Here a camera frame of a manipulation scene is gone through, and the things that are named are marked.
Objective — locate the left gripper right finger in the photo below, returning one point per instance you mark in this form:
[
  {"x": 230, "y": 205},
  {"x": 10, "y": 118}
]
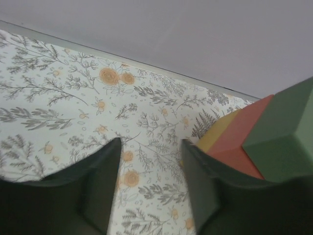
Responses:
[{"x": 225, "y": 201}]

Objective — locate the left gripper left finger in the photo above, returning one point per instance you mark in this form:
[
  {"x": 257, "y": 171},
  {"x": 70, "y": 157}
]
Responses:
[{"x": 76, "y": 200}]

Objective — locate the pink drawer box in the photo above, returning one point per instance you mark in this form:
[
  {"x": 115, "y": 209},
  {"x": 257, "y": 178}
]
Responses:
[{"x": 228, "y": 147}]

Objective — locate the yellow bottom drawer box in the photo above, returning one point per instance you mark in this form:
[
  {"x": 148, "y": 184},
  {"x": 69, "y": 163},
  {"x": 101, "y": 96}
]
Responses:
[{"x": 215, "y": 131}]

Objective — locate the floral patterned table mat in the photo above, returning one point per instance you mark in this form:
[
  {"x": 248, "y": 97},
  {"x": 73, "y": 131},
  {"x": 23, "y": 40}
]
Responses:
[{"x": 58, "y": 105}]

